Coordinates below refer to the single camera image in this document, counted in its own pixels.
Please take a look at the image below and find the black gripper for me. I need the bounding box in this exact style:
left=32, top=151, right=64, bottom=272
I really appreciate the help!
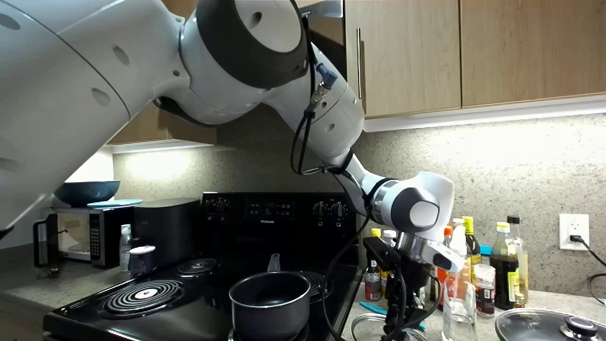
left=376, top=253, right=439, bottom=341

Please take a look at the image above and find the large pan lid with knob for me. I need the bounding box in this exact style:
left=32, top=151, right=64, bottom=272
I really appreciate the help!
left=492, top=306, right=606, bottom=341

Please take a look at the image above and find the black cooking pot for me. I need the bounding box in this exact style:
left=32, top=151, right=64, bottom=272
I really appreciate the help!
left=227, top=251, right=314, bottom=341

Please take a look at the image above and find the dark jar white lid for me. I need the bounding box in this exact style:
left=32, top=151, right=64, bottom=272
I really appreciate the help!
left=126, top=244, right=159, bottom=280

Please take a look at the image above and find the teal spatula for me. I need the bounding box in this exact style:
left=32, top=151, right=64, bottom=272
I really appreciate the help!
left=357, top=299, right=427, bottom=333

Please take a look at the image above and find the small yellow cap bottle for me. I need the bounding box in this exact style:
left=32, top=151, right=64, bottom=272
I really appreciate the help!
left=363, top=227, right=384, bottom=303

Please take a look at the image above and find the clear plastic container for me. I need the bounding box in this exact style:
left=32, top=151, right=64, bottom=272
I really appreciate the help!
left=439, top=276, right=480, bottom=341

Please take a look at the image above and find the blue cap bottle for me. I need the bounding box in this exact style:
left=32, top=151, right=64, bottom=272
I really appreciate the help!
left=473, top=244, right=499, bottom=318

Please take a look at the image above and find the white plastic squeeze bottle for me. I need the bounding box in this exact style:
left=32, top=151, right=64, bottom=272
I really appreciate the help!
left=448, top=217, right=473, bottom=299

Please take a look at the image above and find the orange cap sauce bottle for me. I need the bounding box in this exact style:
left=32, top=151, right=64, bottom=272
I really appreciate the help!
left=437, top=223, right=454, bottom=310

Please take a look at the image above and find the dark oil bottle yellow cap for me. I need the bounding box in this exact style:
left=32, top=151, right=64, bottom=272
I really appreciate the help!
left=462, top=214, right=482, bottom=286

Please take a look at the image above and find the soy sauce bottle yellow cap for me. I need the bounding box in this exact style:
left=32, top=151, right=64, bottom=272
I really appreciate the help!
left=488, top=219, right=522, bottom=312

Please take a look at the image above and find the black cap clear bottle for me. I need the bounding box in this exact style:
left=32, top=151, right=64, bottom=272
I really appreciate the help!
left=505, top=214, right=532, bottom=310

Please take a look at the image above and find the black electric stove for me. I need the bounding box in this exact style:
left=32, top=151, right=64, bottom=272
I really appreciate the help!
left=41, top=191, right=365, bottom=341

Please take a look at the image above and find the under cabinet light strip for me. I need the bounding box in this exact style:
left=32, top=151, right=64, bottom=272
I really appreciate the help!
left=359, top=92, right=606, bottom=134

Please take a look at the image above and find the black air fryer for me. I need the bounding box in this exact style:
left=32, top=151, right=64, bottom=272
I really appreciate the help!
left=130, top=198, right=204, bottom=268

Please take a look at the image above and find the steel range hood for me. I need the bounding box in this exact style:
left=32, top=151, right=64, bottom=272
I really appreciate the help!
left=293, top=0, right=348, bottom=79

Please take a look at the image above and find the black microwave oven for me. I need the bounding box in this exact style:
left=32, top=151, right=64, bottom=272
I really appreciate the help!
left=32, top=204, right=134, bottom=272

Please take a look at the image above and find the blue bowl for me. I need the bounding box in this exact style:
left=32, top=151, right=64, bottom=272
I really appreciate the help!
left=51, top=178, right=123, bottom=210

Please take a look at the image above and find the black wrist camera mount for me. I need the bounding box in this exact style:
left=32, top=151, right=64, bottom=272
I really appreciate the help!
left=361, top=234, right=407, bottom=274

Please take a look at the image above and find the white wall outlet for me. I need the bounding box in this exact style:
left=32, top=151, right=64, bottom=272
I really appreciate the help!
left=556, top=212, right=592, bottom=253

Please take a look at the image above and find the black power cord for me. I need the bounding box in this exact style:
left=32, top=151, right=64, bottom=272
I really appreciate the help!
left=568, top=232, right=606, bottom=308

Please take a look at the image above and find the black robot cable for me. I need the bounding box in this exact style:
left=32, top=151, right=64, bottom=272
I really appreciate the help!
left=287, top=11, right=408, bottom=341

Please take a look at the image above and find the wooden cabinet with bar handle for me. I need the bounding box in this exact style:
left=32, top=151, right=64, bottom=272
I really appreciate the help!
left=344, top=0, right=606, bottom=123

